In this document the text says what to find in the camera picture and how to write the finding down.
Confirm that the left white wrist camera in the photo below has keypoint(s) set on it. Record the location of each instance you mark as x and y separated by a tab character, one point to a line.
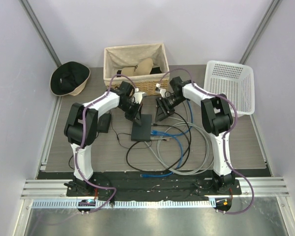
138	97

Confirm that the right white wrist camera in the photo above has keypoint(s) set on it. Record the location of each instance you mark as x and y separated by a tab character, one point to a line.
160	90

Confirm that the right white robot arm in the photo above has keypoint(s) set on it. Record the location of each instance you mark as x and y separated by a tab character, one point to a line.
217	120

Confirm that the black power adapter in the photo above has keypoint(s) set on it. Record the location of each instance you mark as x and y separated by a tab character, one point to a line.
104	123

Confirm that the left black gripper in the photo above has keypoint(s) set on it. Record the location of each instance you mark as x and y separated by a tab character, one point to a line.
136	115

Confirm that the black network switch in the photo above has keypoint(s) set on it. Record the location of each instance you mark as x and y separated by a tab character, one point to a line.
142	133

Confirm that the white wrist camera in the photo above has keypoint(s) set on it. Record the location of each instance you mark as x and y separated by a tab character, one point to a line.
160	90
138	97

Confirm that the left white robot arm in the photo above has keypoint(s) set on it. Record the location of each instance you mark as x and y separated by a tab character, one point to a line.
82	122

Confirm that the white slotted cable duct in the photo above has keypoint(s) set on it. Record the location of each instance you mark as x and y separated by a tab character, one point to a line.
85	203

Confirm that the wicker basket with liner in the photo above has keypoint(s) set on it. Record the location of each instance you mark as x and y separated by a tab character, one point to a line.
118	57

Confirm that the black and beige bucket hat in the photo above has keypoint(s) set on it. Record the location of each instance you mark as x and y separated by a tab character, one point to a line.
69	79

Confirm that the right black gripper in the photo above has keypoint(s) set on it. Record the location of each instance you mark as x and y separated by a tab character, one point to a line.
160	115

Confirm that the white plastic perforated basket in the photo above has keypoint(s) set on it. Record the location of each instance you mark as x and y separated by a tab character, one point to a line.
236	81

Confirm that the beige cap in basket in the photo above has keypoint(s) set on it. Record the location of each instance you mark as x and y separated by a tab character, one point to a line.
141	69

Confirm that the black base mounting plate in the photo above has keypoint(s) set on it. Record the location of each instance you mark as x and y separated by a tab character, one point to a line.
131	186

